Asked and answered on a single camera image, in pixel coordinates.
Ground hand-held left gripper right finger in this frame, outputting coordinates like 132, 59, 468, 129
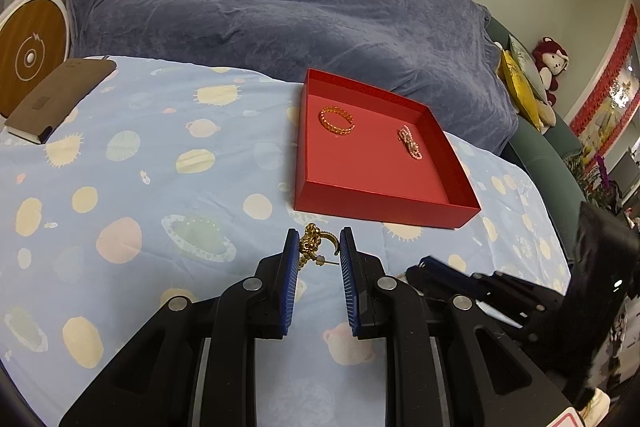
339, 227, 586, 427

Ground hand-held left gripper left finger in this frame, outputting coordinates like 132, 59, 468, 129
59, 228, 301, 427

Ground red patterned wall trim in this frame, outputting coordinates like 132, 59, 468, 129
570, 4, 640, 138

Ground brown leather case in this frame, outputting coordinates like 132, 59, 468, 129
4, 58, 118, 145

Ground pink pearl bracelet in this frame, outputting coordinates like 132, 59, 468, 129
396, 124, 423, 160

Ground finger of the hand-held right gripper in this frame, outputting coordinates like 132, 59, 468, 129
470, 271, 568, 343
405, 256, 493, 308

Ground gold chain bracelet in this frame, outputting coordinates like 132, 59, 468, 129
320, 106, 357, 136

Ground red monkey plush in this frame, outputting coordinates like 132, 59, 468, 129
531, 37, 571, 108

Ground yellow pillow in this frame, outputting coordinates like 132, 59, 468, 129
500, 49, 543, 132

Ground gold beaded earring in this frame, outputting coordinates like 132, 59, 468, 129
298, 223, 342, 278

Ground potted plant purple flowers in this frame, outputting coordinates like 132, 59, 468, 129
567, 149, 626, 212

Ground grey green pillow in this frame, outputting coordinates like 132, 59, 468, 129
508, 34, 550, 105

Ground round white wooden side table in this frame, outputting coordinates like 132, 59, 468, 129
0, 0, 71, 120

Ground red cardboard box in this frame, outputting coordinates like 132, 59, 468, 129
293, 68, 482, 229

